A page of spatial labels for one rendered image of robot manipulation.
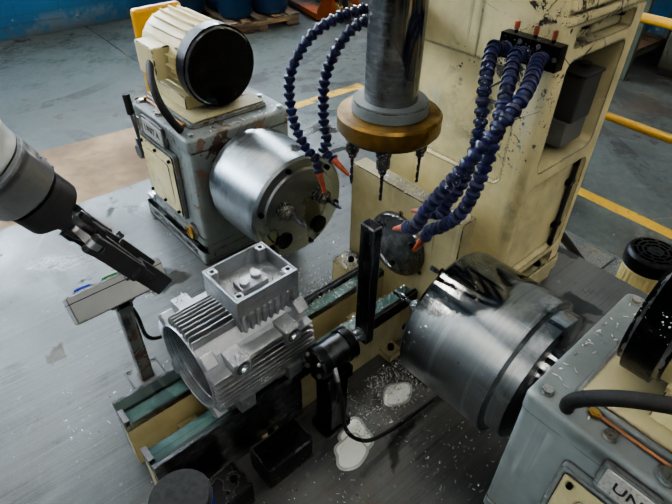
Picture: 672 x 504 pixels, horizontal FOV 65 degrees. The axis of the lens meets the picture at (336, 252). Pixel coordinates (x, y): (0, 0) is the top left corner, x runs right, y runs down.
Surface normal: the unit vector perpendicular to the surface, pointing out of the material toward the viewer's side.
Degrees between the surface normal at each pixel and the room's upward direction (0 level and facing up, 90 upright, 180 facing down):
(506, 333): 32
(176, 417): 90
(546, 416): 90
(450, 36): 90
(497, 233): 90
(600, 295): 0
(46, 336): 0
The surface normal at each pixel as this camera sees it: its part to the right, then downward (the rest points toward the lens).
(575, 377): 0.01, -0.77
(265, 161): -0.29, -0.54
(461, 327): -0.50, -0.28
